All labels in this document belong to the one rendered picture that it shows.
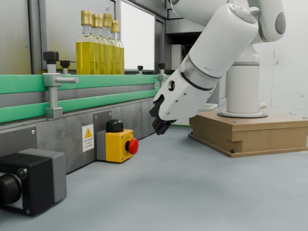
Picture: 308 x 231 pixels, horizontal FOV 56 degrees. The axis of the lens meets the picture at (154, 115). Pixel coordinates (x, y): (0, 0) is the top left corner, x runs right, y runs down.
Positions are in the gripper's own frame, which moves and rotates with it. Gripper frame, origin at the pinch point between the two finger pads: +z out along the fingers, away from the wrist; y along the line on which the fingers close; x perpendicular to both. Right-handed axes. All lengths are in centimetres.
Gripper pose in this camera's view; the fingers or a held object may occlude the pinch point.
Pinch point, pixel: (161, 124)
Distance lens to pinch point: 64.0
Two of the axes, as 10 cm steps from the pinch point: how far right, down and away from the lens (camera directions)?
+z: -4.3, 6.2, 6.5
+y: 8.0, -0.8, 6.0
